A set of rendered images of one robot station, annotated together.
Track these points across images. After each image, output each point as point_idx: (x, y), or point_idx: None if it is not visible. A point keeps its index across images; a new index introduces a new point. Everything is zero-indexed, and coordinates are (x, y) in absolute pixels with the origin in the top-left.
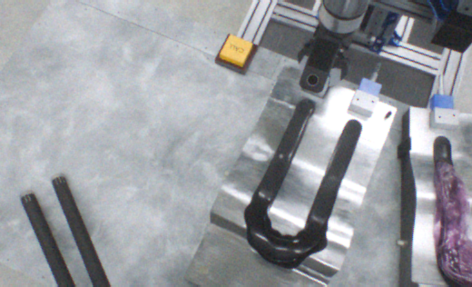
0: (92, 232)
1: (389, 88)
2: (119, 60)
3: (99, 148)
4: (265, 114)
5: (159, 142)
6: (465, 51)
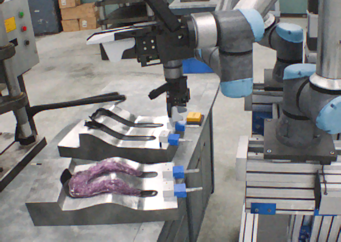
0: None
1: None
2: None
3: (139, 103)
4: (153, 117)
5: (144, 112)
6: (245, 210)
